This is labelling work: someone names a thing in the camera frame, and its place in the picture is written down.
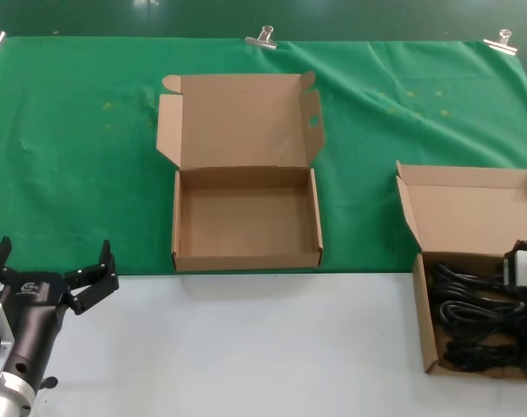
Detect plain cardboard box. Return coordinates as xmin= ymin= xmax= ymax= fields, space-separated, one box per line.
xmin=395 ymin=159 xmax=527 ymax=378

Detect cardboard box with round hole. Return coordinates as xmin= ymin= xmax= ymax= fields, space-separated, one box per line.
xmin=155 ymin=71 xmax=328 ymax=274

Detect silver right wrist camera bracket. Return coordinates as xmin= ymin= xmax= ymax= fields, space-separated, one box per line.
xmin=500 ymin=238 xmax=527 ymax=288

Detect green table cloth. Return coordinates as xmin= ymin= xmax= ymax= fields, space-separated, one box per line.
xmin=0 ymin=36 xmax=527 ymax=277

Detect black power cable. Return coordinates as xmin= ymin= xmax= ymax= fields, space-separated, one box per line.
xmin=440 ymin=336 xmax=527 ymax=375
xmin=430 ymin=260 xmax=511 ymax=305
xmin=436 ymin=297 xmax=527 ymax=344

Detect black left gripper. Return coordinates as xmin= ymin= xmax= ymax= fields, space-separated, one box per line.
xmin=0 ymin=236 xmax=120 ymax=392

